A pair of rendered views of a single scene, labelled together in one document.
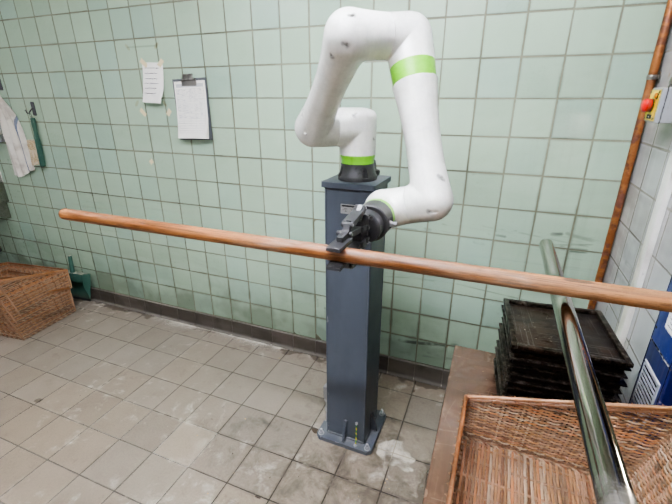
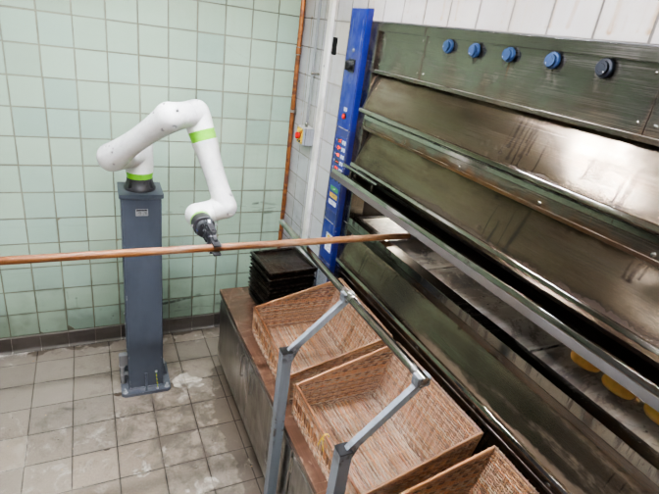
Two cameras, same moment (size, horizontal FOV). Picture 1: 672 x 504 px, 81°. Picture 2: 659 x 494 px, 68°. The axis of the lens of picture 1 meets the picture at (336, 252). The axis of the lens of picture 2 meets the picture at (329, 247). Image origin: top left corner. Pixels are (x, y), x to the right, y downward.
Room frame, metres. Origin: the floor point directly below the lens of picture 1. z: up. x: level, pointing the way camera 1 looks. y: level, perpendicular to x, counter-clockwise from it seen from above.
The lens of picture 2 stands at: (-0.74, 1.04, 2.03)
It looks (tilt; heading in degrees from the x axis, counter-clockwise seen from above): 24 degrees down; 310
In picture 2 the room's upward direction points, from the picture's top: 8 degrees clockwise
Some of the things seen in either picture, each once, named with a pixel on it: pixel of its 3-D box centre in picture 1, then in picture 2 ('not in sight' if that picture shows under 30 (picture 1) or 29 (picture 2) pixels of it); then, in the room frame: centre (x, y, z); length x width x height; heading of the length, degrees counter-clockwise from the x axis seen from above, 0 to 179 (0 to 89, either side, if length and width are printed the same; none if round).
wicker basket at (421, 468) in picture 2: not in sight; (379, 421); (-0.03, -0.24, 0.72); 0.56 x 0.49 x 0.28; 159
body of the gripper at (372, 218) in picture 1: (363, 229); (206, 231); (0.87, -0.06, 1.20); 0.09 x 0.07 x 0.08; 159
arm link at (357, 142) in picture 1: (354, 135); (136, 158); (1.47, -0.07, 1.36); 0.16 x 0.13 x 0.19; 109
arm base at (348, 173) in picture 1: (362, 168); (138, 178); (1.53, -0.10, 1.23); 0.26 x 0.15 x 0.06; 157
